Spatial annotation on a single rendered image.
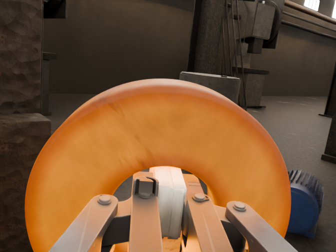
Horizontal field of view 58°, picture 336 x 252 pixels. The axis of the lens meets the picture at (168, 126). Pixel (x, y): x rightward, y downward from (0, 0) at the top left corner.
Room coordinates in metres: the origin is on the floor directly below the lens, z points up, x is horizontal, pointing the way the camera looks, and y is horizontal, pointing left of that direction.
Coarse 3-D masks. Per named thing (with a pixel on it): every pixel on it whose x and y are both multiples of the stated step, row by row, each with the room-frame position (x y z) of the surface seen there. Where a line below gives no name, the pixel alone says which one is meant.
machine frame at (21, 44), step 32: (0, 0) 0.48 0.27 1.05; (32, 0) 0.51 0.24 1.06; (0, 32) 0.48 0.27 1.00; (32, 32) 0.51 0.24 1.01; (0, 64) 0.48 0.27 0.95; (32, 64) 0.51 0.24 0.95; (0, 96) 0.48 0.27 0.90; (32, 96) 0.51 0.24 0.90; (0, 128) 0.43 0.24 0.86; (32, 128) 0.46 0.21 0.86; (0, 160) 0.43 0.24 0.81; (32, 160) 0.46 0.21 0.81; (0, 192) 0.43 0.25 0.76; (0, 224) 0.43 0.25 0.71
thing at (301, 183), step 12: (300, 180) 1.83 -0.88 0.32; (312, 180) 1.85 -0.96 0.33; (300, 192) 1.66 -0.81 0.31; (312, 192) 1.73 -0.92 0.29; (300, 204) 1.64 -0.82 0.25; (312, 204) 1.63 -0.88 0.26; (300, 216) 1.63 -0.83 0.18; (312, 216) 1.60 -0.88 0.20; (288, 228) 1.65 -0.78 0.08; (300, 228) 1.62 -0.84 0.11; (312, 228) 1.76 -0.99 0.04
